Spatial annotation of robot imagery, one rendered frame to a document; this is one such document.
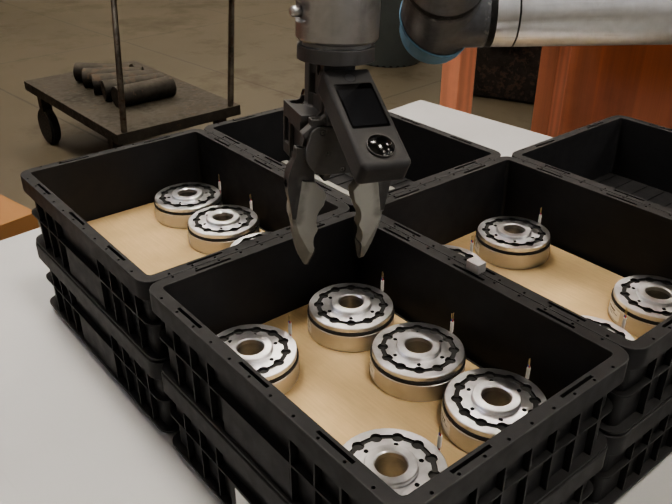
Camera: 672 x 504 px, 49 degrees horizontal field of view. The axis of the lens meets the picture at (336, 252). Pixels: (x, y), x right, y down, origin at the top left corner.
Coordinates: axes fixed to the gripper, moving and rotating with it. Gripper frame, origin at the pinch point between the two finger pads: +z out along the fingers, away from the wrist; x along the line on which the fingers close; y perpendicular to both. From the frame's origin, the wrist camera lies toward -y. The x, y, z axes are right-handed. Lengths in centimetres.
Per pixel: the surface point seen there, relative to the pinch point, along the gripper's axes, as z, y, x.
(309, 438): 6.8, -18.3, 8.3
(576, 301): 13.6, 4.5, -34.6
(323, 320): 12.0, 6.4, -1.1
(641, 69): 35, 205, -217
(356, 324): 11.9, 4.4, -4.5
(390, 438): 13.0, -13.5, -1.1
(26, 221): 54, 144, 40
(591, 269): 13.1, 10.6, -41.3
